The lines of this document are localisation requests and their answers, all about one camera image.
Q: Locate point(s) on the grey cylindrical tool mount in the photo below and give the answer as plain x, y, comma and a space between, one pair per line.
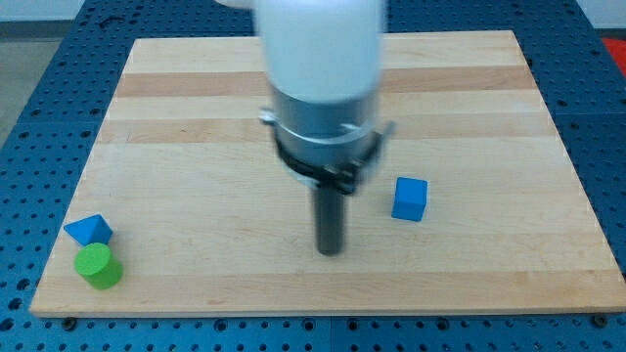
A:
335, 144

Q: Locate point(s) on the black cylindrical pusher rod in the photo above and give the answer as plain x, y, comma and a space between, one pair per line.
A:
329, 210

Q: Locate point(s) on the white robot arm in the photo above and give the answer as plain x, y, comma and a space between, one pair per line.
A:
323, 63

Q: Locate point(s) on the blue cube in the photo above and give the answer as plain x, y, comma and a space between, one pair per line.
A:
410, 199

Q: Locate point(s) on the wooden board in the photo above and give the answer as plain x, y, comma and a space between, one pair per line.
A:
207, 223

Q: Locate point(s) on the blue triangular prism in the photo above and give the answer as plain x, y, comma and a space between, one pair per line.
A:
89, 230

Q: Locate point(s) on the green cylinder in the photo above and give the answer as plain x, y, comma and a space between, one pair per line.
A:
96, 265

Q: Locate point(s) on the red object at edge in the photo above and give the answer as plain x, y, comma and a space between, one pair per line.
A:
617, 50

